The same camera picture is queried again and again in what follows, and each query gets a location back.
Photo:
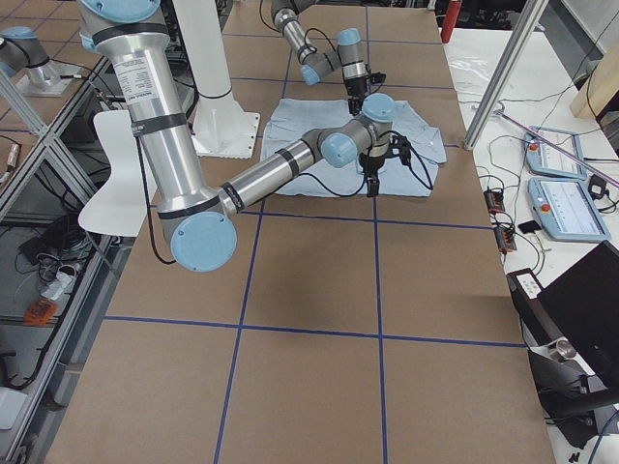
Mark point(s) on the white plastic chair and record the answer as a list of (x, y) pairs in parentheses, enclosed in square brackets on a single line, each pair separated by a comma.
[(118, 207)]

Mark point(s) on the clear plastic bag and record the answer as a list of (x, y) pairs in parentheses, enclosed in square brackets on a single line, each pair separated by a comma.
[(470, 74)]

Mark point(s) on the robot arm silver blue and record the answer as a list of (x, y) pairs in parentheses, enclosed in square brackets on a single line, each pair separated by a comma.
[(315, 65), (196, 218)]

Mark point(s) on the reacher grabber stick tool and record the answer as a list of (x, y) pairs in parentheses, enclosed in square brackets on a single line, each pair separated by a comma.
[(567, 154)]

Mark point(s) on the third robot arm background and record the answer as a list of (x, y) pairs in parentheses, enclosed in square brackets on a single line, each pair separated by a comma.
[(21, 51)]

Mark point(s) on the brown paper table cover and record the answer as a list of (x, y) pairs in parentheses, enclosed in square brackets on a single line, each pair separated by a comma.
[(343, 330)]

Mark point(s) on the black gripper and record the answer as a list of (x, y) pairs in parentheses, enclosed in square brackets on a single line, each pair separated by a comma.
[(371, 164), (356, 89)]

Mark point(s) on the light blue button-up shirt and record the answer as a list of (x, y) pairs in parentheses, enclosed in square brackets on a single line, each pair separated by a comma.
[(292, 118)]

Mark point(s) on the black laptop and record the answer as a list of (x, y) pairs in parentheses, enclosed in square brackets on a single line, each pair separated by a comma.
[(581, 305)]

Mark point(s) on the lower blue teach pendant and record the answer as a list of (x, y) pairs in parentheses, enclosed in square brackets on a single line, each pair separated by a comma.
[(565, 210)]

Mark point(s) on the blue teach pendant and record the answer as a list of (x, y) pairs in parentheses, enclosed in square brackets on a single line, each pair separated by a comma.
[(565, 210), (547, 161)]

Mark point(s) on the aluminium frame post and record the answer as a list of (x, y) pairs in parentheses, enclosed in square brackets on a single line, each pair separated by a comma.
[(525, 26)]

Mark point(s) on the red cylinder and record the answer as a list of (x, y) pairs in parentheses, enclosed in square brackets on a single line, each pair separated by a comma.
[(450, 20)]

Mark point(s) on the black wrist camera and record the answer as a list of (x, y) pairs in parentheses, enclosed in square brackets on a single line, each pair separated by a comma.
[(376, 78), (400, 148)]

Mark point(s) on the upper blue teach pendant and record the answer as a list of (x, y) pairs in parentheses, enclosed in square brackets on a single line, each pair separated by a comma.
[(547, 161)]

